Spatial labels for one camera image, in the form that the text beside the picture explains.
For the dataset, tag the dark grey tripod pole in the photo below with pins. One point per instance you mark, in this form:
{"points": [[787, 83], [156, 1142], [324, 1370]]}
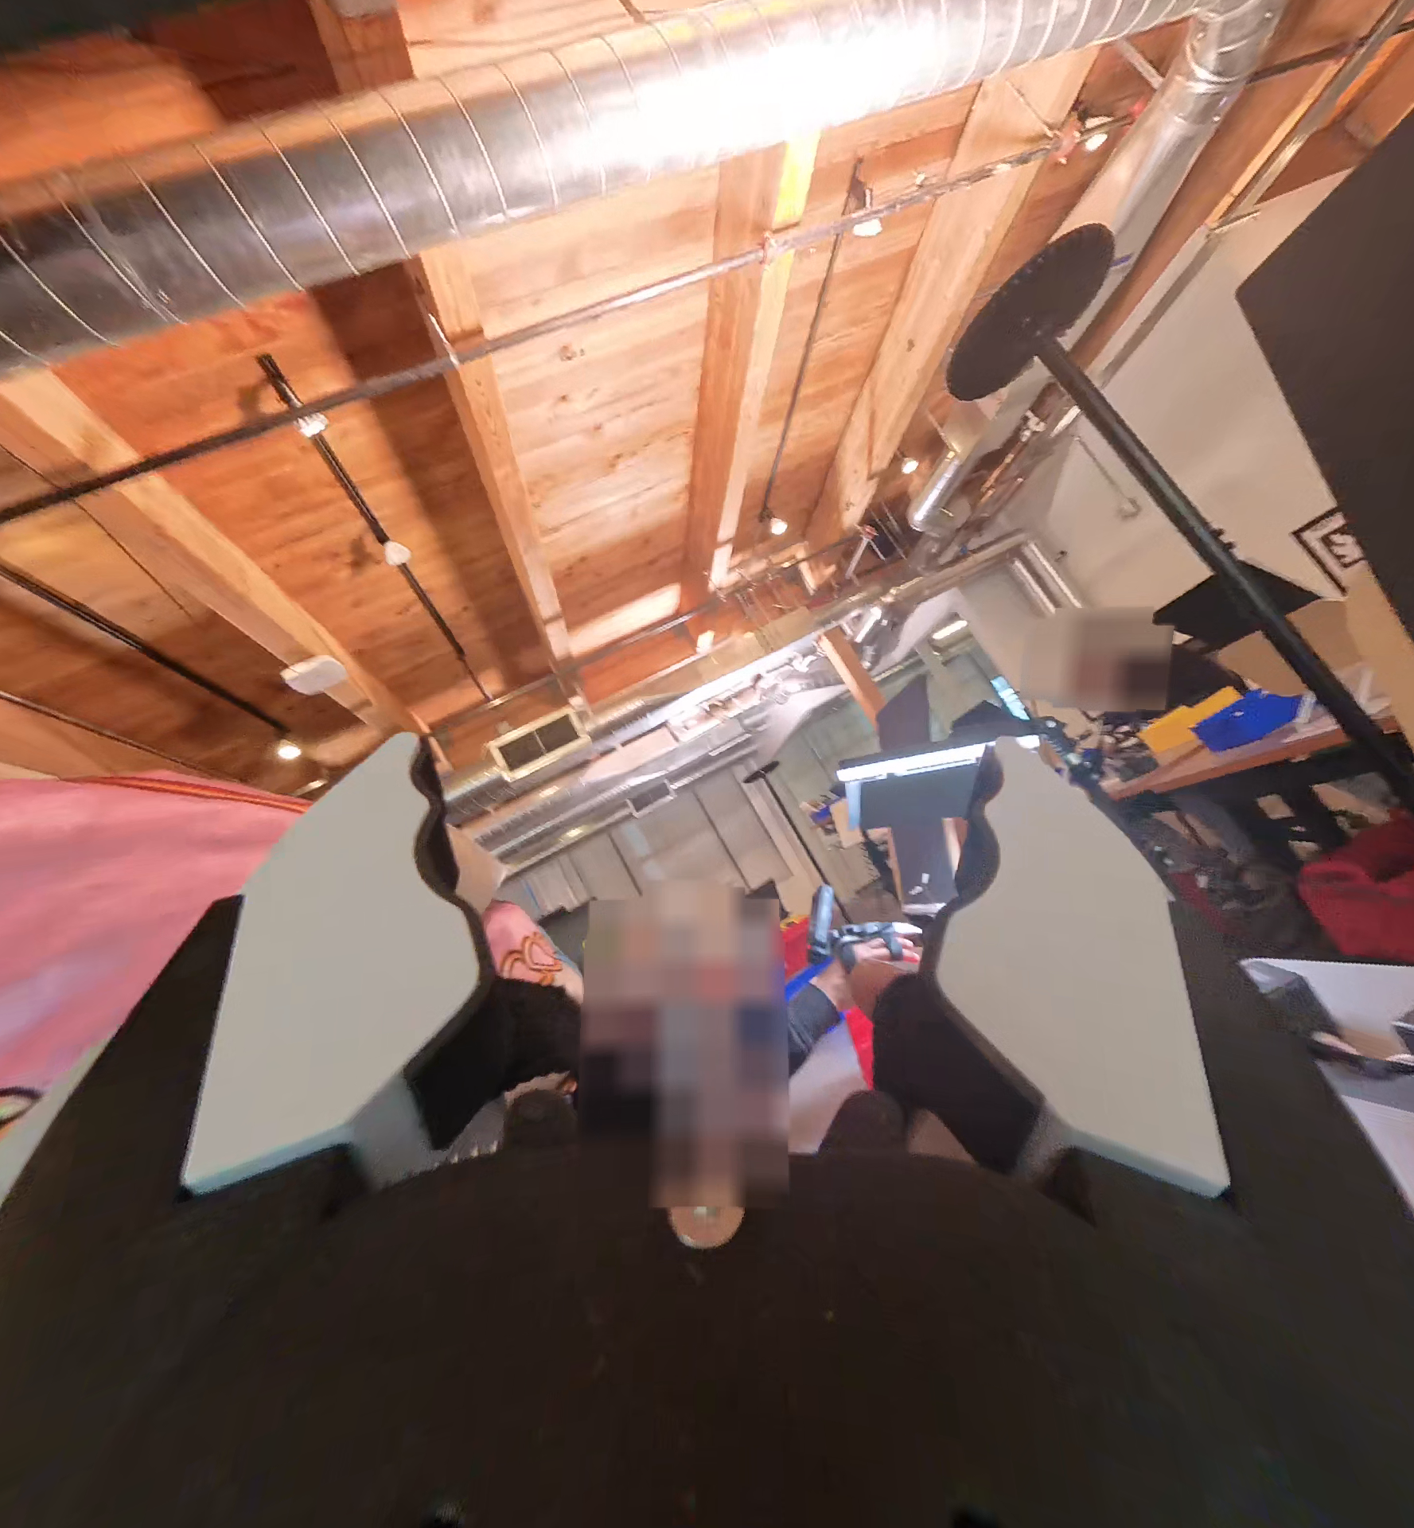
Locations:
{"points": [[1028, 311]]}

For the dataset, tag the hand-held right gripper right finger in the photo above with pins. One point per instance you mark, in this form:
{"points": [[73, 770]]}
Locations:
{"points": [[1076, 978]]}

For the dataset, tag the blue storage crate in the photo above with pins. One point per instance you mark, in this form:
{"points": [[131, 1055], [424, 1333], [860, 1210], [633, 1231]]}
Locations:
{"points": [[1250, 720]]}

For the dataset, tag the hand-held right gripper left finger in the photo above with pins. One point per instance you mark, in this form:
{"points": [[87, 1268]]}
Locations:
{"points": [[324, 955]]}

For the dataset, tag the red base block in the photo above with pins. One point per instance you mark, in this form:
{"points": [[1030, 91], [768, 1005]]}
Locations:
{"points": [[1387, 884]]}

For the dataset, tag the white ceiling access point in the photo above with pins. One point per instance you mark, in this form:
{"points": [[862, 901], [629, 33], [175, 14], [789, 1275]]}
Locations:
{"points": [[312, 673]]}

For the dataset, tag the wooden work table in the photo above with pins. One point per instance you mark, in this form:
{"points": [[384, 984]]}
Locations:
{"points": [[1256, 764]]}

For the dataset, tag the small black white wall marker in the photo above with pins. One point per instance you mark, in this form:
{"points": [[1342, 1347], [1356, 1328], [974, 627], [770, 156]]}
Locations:
{"points": [[1333, 548]]}

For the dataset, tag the light panel on stand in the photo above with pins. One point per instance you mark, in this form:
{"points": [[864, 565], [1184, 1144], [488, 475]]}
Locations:
{"points": [[908, 782]]}

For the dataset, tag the yellow storage crate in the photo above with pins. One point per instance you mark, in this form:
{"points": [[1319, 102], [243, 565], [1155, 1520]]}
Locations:
{"points": [[1184, 728]]}

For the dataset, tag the ceiling air vent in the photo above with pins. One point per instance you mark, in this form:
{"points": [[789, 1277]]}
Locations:
{"points": [[536, 747]]}

